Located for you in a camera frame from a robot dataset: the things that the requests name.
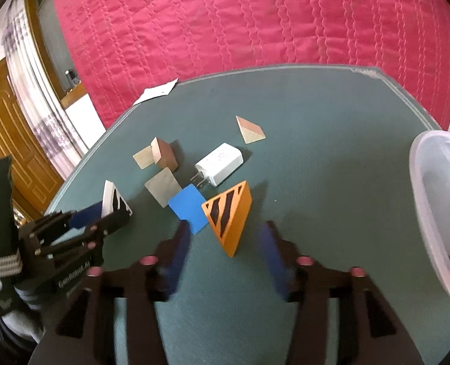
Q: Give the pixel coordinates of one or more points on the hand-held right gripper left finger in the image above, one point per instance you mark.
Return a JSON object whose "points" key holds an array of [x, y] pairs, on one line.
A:
{"points": [[179, 251]]}

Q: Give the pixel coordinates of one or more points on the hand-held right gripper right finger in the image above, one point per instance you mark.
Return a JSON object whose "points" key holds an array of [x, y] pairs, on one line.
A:
{"points": [[274, 262]]}

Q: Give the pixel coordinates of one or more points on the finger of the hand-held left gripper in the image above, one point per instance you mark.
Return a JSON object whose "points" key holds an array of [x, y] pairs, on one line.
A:
{"points": [[86, 216], [111, 222]]}

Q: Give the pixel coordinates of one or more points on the white black-striped triangular block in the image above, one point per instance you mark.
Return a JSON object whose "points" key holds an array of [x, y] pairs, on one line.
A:
{"points": [[111, 197]]}

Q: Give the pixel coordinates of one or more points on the orange black-striped triangular block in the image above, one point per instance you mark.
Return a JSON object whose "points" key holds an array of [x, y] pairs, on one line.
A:
{"points": [[232, 232]]}

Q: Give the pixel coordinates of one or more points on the brown rectangular wooden block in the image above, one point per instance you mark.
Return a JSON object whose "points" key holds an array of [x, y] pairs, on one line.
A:
{"points": [[166, 156]]}

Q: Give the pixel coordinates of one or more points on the white charger adapter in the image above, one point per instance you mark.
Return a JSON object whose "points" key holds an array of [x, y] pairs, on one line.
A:
{"points": [[221, 165]]}

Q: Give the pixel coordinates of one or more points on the clear plastic container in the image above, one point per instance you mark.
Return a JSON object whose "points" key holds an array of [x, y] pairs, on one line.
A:
{"points": [[426, 197]]}

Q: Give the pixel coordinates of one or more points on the blue square block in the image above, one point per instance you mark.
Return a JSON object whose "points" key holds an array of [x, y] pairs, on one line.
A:
{"points": [[187, 205]]}

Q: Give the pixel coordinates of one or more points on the square flat wooden block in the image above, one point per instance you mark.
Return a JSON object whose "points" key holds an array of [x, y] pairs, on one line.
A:
{"points": [[162, 188]]}

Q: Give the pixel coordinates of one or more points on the long tan wooden block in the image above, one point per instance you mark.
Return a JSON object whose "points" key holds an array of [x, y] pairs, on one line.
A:
{"points": [[144, 158]]}

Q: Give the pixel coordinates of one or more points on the wooden door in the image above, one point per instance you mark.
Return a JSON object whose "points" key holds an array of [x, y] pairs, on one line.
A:
{"points": [[4, 133]]}

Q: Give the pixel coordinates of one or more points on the wooden shelf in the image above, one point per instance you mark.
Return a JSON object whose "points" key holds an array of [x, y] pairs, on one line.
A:
{"points": [[72, 95]]}

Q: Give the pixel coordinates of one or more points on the patterned sheer curtain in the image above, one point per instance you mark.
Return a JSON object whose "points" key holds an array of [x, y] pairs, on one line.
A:
{"points": [[38, 95]]}

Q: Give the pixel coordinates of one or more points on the triangular wooden block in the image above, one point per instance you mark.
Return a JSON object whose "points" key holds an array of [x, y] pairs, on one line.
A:
{"points": [[249, 131]]}

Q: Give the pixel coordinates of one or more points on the white paper sheet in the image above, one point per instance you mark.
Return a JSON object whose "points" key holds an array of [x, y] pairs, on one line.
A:
{"points": [[156, 92]]}

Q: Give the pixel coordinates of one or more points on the dark bottle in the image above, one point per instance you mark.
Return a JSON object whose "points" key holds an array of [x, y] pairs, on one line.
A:
{"points": [[71, 78]]}

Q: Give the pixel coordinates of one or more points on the pink quilted bedspread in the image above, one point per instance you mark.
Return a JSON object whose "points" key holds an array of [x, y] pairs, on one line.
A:
{"points": [[248, 19]]}

